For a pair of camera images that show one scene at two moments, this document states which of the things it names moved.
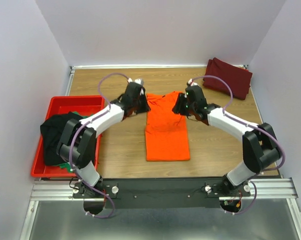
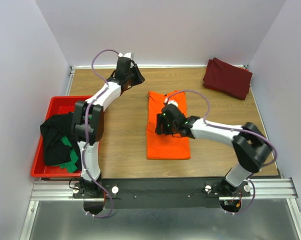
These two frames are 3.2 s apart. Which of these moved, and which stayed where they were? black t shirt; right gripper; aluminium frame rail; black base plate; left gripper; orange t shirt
Moved: right gripper; left gripper
Stayed: aluminium frame rail; orange t shirt; black base plate; black t shirt
